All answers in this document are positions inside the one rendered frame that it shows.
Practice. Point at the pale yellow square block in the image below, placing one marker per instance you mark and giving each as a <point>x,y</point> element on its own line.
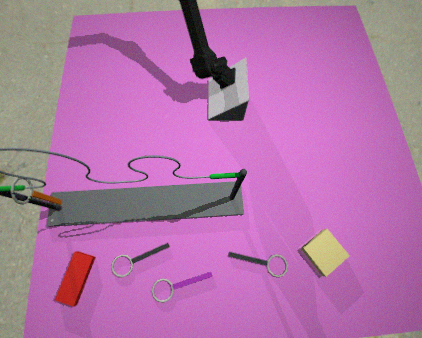
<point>325,252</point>

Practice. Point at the grey ring with dark grey handle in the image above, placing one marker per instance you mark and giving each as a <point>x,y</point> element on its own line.
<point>138,258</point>
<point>261,261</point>

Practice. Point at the grey ring with purple handle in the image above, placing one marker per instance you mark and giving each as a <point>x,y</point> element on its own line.
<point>180,284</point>

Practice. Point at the red rectangular block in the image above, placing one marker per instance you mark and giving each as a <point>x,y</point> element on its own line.
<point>75,278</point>

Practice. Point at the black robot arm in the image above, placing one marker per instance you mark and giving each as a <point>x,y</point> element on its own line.
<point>205,63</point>

